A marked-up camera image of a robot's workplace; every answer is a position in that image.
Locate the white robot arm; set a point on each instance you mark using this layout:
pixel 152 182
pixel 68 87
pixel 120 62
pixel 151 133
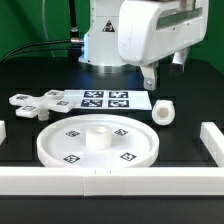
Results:
pixel 101 40

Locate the white front fence bar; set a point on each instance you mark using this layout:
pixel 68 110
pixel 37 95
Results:
pixel 118 182

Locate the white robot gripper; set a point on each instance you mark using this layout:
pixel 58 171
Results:
pixel 151 30

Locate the white round table top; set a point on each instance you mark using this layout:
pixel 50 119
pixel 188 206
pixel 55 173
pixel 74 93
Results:
pixel 98 141

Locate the white fence block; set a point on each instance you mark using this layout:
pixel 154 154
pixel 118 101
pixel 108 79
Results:
pixel 2 131
pixel 213 139

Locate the white marker sheet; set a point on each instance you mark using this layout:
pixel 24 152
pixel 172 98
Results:
pixel 109 99

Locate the white right fence block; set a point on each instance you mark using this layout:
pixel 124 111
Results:
pixel 213 139

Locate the white left fence block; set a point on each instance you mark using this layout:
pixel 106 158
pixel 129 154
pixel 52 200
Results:
pixel 2 131

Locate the white cross-shaped table base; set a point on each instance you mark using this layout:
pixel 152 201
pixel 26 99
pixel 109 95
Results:
pixel 30 106

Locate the black vertical cable connector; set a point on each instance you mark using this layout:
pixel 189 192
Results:
pixel 73 22

